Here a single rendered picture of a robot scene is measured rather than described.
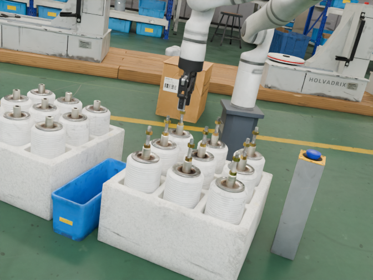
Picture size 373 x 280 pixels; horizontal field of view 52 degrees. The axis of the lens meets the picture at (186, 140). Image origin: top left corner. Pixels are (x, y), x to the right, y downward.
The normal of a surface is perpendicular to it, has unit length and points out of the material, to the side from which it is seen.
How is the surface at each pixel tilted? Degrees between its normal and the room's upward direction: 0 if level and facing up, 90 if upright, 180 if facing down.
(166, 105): 89
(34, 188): 90
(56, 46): 90
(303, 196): 90
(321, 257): 0
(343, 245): 0
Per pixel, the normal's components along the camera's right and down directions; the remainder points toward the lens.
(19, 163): -0.37, 0.28
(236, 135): 0.07, 0.37
